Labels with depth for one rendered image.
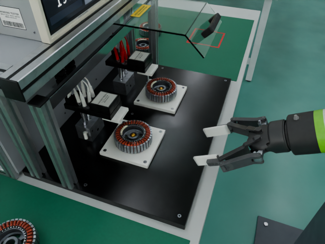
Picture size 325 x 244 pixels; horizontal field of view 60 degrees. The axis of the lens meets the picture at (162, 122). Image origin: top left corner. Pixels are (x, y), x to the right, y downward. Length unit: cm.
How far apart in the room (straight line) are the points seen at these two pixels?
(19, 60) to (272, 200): 148
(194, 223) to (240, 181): 106
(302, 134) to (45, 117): 52
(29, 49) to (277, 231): 140
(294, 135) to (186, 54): 78
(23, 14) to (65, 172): 36
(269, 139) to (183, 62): 69
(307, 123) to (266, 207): 111
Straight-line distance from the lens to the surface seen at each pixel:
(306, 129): 65
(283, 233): 165
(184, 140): 87
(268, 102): 236
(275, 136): 66
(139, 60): 94
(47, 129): 63
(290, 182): 186
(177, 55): 130
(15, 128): 71
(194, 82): 110
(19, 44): 68
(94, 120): 87
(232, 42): 145
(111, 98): 78
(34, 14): 64
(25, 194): 85
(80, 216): 77
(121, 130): 83
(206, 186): 80
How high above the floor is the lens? 140
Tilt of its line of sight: 43 degrees down
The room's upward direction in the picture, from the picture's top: straight up
